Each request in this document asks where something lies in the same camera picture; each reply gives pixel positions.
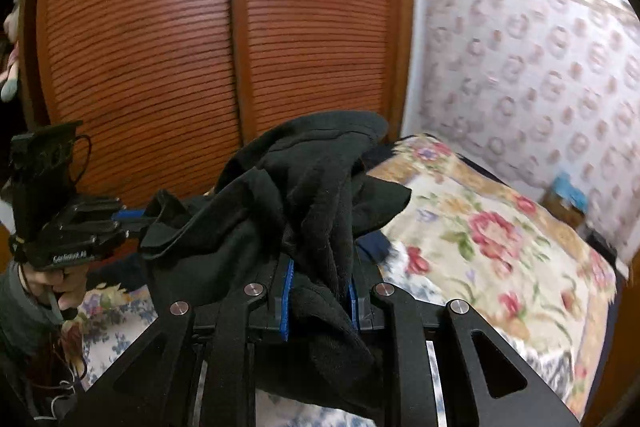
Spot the brown louvered wardrobe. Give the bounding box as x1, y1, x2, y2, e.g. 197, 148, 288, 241
18, 0, 413, 206

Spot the red floral cream blanket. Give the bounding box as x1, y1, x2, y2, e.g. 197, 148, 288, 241
370, 134, 617, 417

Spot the box with blue tissue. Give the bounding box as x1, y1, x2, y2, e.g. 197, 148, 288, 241
540, 172, 588, 230

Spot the black t-shirt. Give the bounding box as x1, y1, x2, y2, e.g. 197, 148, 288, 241
139, 112, 410, 404

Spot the person's left hand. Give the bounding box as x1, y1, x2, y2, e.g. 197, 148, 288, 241
20, 263, 89, 311

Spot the pink circle patterned curtain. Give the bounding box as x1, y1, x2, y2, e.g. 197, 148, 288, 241
416, 0, 639, 260

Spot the blue floral white bedsheet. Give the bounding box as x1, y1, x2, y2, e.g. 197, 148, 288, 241
65, 258, 576, 426

